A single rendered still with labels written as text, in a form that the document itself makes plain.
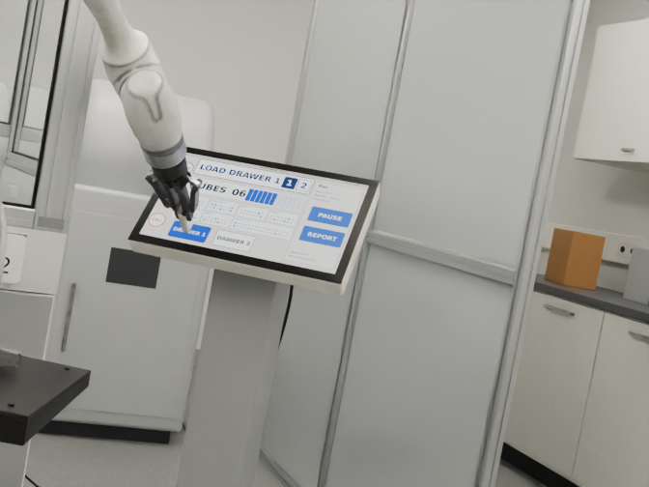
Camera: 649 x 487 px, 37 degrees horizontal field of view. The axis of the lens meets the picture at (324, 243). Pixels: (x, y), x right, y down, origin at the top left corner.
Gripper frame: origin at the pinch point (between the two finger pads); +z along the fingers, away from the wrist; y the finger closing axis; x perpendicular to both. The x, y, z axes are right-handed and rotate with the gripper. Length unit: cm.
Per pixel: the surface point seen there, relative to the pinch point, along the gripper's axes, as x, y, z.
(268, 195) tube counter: -14.8, -14.0, 4.7
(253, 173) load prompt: -20.7, -8.2, 4.8
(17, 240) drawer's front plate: 15.2, 35.2, 0.1
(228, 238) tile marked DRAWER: -0.4, -9.6, 4.8
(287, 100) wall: -263, 94, 222
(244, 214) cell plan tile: -7.8, -10.8, 4.8
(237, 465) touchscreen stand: 35, -19, 44
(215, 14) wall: -274, 135, 174
